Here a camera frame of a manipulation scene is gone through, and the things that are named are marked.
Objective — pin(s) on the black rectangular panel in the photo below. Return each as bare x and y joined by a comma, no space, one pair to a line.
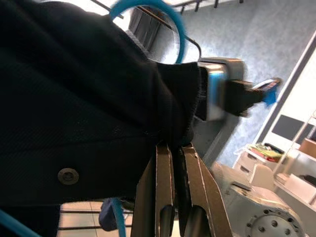
287,127

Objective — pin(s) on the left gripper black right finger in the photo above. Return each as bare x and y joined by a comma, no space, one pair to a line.
205,197

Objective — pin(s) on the grey curtain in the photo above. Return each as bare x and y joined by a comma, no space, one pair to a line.
148,32

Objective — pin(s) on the colourful folded cloth stack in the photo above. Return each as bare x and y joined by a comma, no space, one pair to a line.
265,151

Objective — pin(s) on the blue plastic hanger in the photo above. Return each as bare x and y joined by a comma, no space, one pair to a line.
180,37

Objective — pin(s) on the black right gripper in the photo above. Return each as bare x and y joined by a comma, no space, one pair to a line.
243,97

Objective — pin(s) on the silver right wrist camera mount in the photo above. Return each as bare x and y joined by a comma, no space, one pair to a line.
217,93

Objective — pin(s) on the dark navy buttoned garment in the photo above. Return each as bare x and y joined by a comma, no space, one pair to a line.
74,98

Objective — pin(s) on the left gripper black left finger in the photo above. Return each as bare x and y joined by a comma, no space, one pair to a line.
164,182

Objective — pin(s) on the white drawer cabinet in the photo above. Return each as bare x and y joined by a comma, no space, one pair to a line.
247,160

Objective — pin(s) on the brown cardboard box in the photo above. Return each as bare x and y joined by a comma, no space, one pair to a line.
308,148

